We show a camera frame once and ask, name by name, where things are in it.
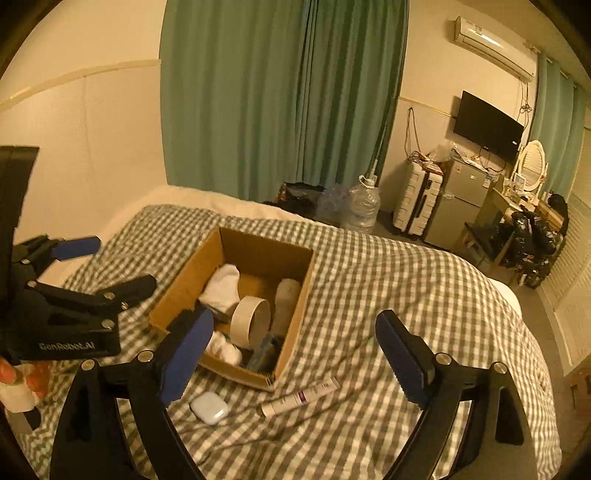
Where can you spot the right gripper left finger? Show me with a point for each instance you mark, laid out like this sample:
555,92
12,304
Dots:
90,442

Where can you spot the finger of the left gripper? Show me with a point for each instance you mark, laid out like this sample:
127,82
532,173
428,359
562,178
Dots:
41,252
50,306

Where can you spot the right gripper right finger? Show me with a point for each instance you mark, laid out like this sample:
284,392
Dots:
496,442

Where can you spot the white knit glove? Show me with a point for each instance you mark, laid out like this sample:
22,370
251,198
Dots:
221,348

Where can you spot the white earbuds case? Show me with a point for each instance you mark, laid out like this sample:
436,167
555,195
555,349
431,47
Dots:
209,408

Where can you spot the white tape roll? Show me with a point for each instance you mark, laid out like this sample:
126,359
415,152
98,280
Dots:
250,322

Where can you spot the white cream tube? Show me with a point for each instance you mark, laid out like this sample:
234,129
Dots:
300,398

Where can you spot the operator hand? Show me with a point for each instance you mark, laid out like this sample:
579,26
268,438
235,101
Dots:
23,386

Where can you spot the white folded sock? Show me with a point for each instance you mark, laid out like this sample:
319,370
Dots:
221,291

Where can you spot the brown cardboard box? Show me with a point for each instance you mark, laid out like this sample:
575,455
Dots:
254,291

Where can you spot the grey checkered bed cover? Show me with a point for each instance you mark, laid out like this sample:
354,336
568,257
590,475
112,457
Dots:
356,432

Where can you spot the white louvred wardrobe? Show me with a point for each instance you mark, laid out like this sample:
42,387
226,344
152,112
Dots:
567,288

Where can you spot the black bag on chair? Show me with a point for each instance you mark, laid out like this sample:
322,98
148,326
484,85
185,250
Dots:
534,243

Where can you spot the wooden dressing table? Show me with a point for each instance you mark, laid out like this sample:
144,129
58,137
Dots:
475,240

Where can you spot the silver mini fridge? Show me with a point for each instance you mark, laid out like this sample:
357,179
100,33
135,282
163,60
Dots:
459,202

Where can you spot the green curtain left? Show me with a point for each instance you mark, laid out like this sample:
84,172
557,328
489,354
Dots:
255,94

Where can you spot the green curtain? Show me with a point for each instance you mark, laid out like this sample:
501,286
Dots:
558,123
255,94

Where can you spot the white suitcase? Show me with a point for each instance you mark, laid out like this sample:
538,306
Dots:
421,187

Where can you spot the large water bottle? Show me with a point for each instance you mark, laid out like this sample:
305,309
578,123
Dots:
362,205

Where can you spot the white oval mirror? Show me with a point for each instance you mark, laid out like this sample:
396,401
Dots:
530,170

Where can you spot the green curtain right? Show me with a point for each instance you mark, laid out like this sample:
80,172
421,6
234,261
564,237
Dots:
558,123

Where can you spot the white air conditioner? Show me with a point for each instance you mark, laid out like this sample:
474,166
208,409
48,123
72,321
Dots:
488,45

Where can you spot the black wall television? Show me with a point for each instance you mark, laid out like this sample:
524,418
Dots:
488,127

